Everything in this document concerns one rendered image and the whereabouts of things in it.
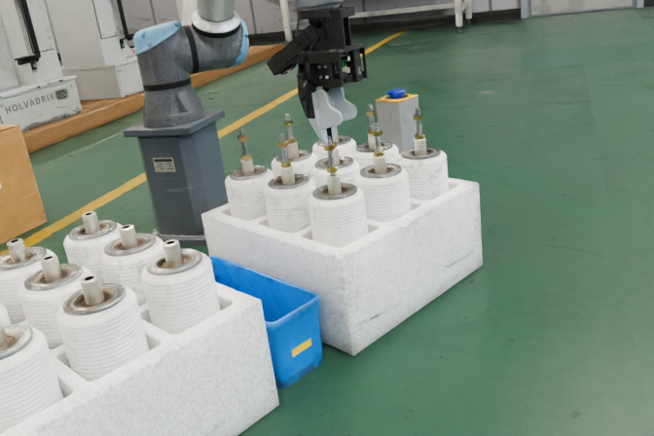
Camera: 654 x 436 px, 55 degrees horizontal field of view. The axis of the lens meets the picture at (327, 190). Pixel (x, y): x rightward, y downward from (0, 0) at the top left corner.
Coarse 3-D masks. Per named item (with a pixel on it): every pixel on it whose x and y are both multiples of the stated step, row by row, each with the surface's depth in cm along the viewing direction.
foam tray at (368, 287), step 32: (448, 192) 119; (224, 224) 120; (256, 224) 116; (384, 224) 108; (416, 224) 110; (448, 224) 117; (480, 224) 125; (224, 256) 123; (256, 256) 115; (288, 256) 108; (320, 256) 101; (352, 256) 100; (384, 256) 105; (416, 256) 111; (448, 256) 119; (480, 256) 127; (320, 288) 104; (352, 288) 101; (384, 288) 107; (416, 288) 113; (448, 288) 120; (320, 320) 107; (352, 320) 102; (384, 320) 108; (352, 352) 103
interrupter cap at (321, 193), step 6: (324, 186) 108; (342, 186) 107; (348, 186) 107; (354, 186) 106; (312, 192) 106; (318, 192) 106; (324, 192) 106; (342, 192) 105; (348, 192) 104; (354, 192) 104; (318, 198) 103; (324, 198) 102; (330, 198) 102; (336, 198) 102; (342, 198) 102
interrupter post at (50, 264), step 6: (42, 258) 85; (48, 258) 86; (54, 258) 85; (42, 264) 85; (48, 264) 84; (54, 264) 85; (48, 270) 85; (54, 270) 85; (60, 270) 86; (48, 276) 85; (54, 276) 85; (60, 276) 86
